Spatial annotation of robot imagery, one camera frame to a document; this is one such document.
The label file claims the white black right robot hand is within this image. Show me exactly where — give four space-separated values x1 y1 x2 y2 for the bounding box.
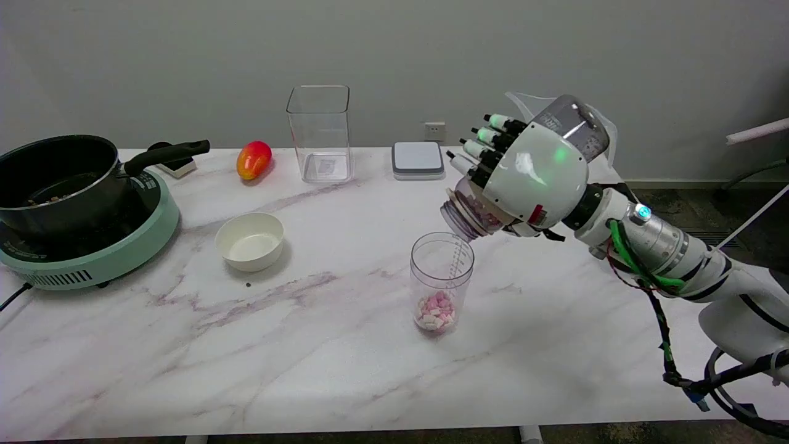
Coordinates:
446 113 594 239

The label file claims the clear bottle with beige band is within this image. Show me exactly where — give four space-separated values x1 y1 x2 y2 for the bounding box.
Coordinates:
440 95 611 242

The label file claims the translucent plastic measuring jug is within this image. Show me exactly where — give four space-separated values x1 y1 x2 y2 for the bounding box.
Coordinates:
505 91 619 168

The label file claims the white grey kitchen scale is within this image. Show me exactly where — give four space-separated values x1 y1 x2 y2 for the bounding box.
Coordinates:
391 141 446 181

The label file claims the clear plastic measuring tumbler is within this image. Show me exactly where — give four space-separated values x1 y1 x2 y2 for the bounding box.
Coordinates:
410 232 475 335

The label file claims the pink white candy pile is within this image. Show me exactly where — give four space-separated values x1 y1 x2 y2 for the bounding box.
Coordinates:
417 292 457 334

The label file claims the floor vent grille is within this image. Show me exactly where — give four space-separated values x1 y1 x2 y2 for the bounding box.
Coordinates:
683 229 742 249

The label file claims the white foam tube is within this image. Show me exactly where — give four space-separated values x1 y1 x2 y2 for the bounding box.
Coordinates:
726 117 789 146

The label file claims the clear square storage container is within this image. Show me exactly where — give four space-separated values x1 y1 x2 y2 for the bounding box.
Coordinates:
286 85 354 184

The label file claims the red yellow mango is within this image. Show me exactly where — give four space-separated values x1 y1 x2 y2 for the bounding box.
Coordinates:
236 141 273 181

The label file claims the white ceramic bowl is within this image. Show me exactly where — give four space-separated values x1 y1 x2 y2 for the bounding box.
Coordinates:
215 212 285 273

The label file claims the green induction cooker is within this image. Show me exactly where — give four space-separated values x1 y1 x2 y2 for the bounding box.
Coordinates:
0 168 181 291

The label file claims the black saucepan with handle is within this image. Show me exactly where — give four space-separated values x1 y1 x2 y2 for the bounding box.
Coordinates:
0 134 211 240

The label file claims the black cooker power cord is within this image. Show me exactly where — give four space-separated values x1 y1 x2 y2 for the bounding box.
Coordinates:
0 282 31 312

